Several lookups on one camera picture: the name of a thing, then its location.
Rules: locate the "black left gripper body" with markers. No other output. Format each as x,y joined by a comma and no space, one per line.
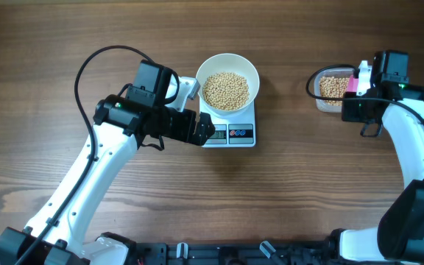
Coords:
177,126

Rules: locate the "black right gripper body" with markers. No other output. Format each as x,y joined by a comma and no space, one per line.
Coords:
356,109

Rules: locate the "pink plastic measuring scoop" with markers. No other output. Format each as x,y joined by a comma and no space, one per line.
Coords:
352,85

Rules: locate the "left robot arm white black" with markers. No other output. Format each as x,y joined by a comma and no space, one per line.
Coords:
152,105

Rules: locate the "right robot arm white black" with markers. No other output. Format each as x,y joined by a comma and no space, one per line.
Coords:
380,93

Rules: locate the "white digital kitchen scale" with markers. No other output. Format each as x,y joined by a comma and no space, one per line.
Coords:
232,130

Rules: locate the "soybeans pile in bowl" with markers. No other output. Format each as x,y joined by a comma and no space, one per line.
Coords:
226,91

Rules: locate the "white round bowl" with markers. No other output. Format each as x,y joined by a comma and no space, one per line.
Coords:
228,62

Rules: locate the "clear container of soybeans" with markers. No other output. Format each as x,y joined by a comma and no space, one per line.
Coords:
331,83

